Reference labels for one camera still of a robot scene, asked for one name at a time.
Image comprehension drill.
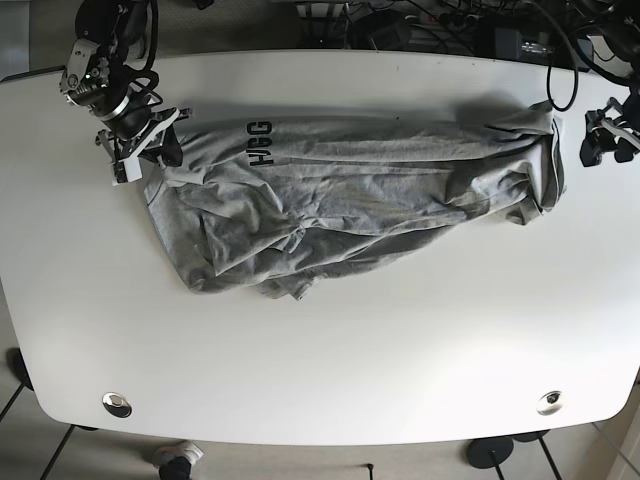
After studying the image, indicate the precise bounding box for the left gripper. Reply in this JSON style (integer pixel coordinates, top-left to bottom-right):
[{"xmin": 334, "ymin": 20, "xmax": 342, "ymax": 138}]
[{"xmin": 580, "ymin": 97, "xmax": 639, "ymax": 167}]

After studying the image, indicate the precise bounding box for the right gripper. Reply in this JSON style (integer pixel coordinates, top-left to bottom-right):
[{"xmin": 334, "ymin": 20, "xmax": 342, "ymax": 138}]
[{"xmin": 95, "ymin": 106, "xmax": 193, "ymax": 176}]

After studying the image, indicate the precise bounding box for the grey T-shirt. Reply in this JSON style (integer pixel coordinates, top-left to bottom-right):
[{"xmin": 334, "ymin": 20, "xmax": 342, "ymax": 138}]
[{"xmin": 144, "ymin": 103, "xmax": 565, "ymax": 299}]

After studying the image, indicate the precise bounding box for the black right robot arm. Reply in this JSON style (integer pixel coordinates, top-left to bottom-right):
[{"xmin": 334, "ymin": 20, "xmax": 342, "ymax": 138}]
[{"xmin": 60, "ymin": 1, "xmax": 193, "ymax": 185}]

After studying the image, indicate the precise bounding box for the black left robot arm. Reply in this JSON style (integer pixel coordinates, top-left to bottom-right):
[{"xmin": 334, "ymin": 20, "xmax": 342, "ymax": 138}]
[{"xmin": 155, "ymin": 1, "xmax": 632, "ymax": 156}]

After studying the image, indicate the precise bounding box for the left table grommet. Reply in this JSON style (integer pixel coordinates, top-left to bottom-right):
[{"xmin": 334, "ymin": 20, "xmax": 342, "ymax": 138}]
[{"xmin": 102, "ymin": 392, "xmax": 132, "ymax": 419}]

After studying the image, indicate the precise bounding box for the table grommet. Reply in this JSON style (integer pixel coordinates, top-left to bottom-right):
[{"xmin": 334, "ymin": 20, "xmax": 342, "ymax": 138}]
[
  {"xmin": 102, "ymin": 392, "xmax": 132, "ymax": 419},
  {"xmin": 536, "ymin": 391, "xmax": 565, "ymax": 416}
]

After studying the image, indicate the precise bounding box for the right table grommet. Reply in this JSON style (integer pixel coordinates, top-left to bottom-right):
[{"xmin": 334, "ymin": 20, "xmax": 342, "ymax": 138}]
[{"xmin": 536, "ymin": 391, "xmax": 565, "ymax": 416}]

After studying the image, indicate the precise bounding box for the grey sneaker shoe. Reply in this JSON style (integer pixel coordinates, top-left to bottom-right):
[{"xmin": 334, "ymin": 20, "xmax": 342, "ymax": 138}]
[{"xmin": 151, "ymin": 441, "xmax": 204, "ymax": 469}]

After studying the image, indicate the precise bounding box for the black round stand base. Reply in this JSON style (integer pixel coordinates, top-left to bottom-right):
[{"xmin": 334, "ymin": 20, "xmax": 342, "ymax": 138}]
[{"xmin": 465, "ymin": 436, "xmax": 514, "ymax": 470}]

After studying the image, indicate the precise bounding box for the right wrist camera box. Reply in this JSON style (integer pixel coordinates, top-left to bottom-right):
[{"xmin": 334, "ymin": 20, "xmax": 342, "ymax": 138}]
[{"xmin": 111, "ymin": 157, "xmax": 143, "ymax": 186}]

